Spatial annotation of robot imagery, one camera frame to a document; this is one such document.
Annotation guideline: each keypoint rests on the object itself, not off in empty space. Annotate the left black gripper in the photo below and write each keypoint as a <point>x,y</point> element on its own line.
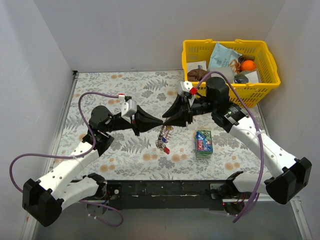
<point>136,121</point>

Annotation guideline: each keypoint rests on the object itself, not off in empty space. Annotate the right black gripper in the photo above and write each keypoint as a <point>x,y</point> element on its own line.
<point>188,110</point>

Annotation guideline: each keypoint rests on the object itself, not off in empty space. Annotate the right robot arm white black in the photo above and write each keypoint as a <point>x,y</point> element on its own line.
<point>286,174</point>

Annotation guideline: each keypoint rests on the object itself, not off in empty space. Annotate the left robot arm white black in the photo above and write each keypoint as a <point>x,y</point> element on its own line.
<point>47,197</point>

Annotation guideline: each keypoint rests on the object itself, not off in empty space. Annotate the green sponge pack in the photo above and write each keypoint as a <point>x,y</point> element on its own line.
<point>203,144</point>

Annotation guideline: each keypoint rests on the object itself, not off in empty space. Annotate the key with red tag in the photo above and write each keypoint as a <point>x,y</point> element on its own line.
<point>166,150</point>

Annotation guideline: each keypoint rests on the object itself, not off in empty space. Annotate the brown round item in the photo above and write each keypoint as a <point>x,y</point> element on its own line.
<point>196,75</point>

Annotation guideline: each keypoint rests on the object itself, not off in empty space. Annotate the floral table mat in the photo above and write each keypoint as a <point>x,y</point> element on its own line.
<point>133,157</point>

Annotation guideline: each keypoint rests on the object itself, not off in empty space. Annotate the white paper in basket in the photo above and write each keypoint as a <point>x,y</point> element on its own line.
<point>196,65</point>

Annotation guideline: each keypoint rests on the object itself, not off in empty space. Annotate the grey box in basket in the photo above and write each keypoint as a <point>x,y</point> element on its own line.
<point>226,71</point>

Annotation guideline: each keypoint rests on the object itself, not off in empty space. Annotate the light blue pouch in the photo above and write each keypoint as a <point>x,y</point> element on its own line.
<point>222,56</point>

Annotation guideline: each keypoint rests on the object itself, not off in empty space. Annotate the orange fruit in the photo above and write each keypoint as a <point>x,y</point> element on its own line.
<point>248,65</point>

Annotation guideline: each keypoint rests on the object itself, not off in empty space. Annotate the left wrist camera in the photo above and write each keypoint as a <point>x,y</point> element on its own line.
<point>128,109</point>

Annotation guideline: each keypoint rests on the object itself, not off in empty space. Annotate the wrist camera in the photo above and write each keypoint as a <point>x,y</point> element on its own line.
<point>186,89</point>
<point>128,109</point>

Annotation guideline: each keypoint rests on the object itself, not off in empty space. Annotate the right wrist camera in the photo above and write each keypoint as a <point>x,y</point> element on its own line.
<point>186,89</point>

